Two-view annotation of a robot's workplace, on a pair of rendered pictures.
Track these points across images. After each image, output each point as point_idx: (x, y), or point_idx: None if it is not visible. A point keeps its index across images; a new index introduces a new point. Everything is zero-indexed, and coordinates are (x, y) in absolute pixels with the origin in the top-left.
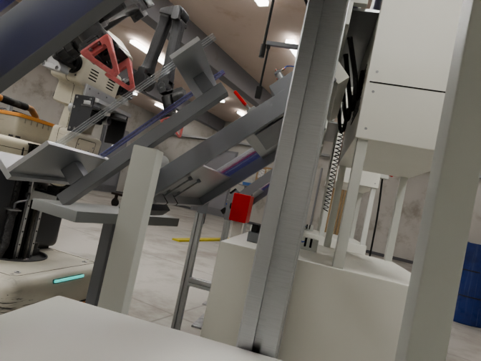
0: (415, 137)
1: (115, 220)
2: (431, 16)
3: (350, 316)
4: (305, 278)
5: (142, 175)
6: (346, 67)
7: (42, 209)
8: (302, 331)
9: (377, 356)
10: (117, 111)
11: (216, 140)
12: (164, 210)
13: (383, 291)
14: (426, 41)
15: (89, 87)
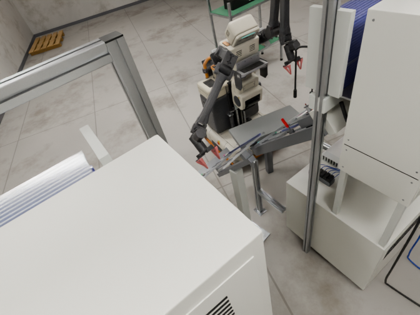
0: (370, 182)
1: (261, 139)
2: (387, 115)
3: (339, 232)
4: (320, 210)
5: (235, 180)
6: None
7: (232, 136)
8: (320, 225)
9: (350, 249)
10: (257, 69)
11: (275, 143)
12: None
13: (352, 232)
14: (382, 132)
15: (238, 64)
